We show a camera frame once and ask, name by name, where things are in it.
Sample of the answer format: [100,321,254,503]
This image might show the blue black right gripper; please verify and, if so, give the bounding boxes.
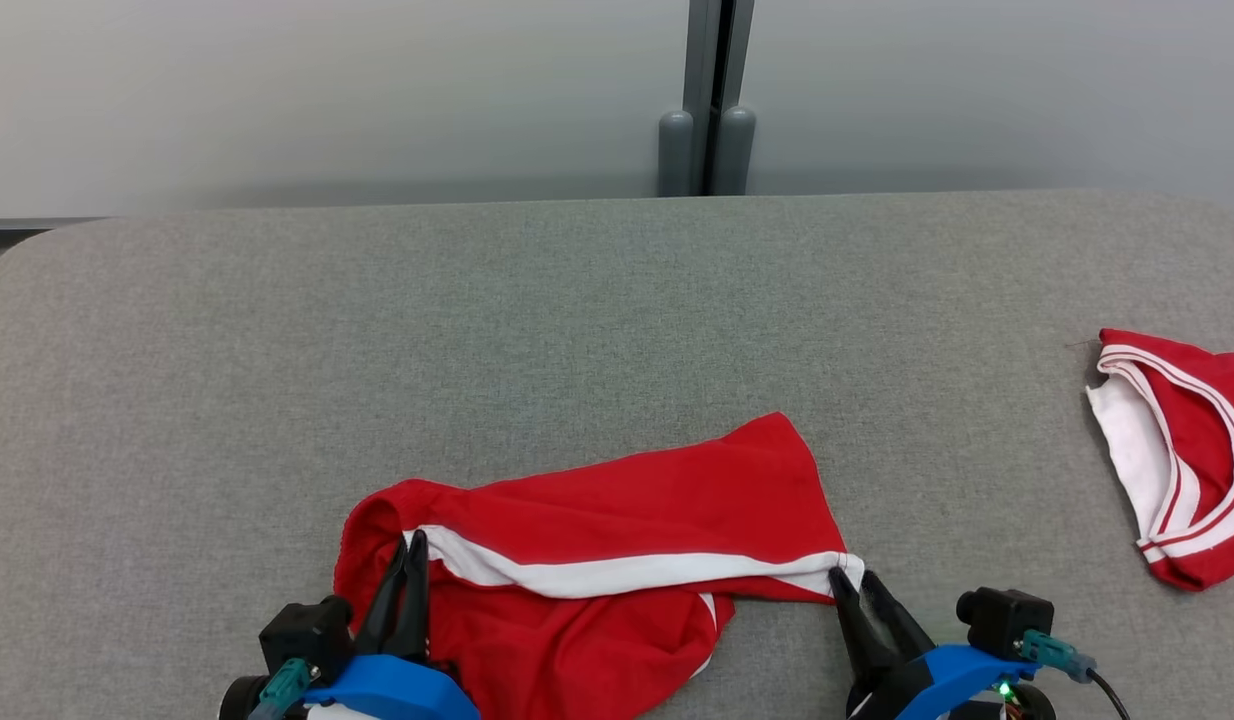
[827,566,1042,720]

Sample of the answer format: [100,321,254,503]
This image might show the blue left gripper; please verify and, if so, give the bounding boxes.
[219,529,483,720]

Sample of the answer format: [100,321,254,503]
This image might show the red shorts with white stripe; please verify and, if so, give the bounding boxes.
[332,412,866,720]

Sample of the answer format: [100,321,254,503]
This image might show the red jersey with white trim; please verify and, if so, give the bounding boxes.
[1085,328,1234,593]

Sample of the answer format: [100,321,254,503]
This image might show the black cable with teal plug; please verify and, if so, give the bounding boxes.
[1015,631,1136,720]
[245,657,315,720]

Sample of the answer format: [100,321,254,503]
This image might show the grey partition post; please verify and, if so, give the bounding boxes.
[657,0,758,198]

